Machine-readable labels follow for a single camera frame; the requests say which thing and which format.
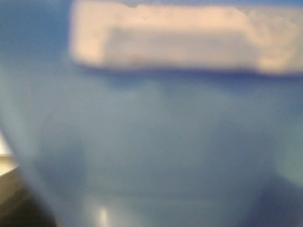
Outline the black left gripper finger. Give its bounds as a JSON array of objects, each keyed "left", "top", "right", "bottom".
[{"left": 0, "top": 168, "right": 57, "bottom": 227}]

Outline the blue plastic lid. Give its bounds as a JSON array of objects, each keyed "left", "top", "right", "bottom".
[{"left": 0, "top": 0, "right": 303, "bottom": 227}]

